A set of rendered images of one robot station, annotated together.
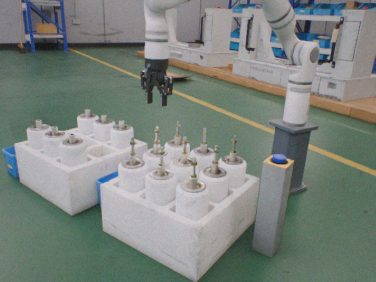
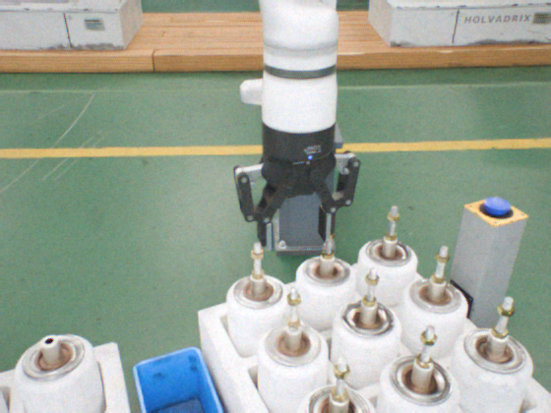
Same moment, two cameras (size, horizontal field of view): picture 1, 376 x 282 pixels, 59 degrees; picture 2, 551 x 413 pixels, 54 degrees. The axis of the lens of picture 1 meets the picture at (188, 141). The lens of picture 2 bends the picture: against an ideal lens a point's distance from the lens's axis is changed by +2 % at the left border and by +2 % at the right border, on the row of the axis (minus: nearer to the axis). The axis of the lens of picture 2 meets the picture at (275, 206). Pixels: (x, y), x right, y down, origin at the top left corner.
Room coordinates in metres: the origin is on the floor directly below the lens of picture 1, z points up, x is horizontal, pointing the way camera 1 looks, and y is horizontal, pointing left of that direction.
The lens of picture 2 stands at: (0.83, 0.57, 0.79)
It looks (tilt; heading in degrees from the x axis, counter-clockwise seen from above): 32 degrees down; 301
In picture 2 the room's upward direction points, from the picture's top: straight up
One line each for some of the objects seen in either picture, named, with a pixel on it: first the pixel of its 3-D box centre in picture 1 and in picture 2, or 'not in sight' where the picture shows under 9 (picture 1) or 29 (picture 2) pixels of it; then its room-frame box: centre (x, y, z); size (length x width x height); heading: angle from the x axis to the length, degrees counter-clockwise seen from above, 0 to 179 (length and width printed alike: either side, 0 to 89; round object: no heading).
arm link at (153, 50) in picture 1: (161, 47); (293, 83); (1.09, 0.10, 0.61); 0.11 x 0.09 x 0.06; 137
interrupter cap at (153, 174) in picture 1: (161, 174); (420, 380); (0.91, 0.08, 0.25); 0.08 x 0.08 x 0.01
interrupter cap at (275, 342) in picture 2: (156, 153); (292, 344); (1.08, 0.11, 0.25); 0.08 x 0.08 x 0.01
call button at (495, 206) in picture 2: (278, 159); (496, 207); (0.90, -0.27, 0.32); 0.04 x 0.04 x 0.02
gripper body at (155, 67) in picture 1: (156, 70); (297, 153); (1.07, 0.11, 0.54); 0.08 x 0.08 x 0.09
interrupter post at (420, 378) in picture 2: (161, 170); (421, 373); (0.91, 0.08, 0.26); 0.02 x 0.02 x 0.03
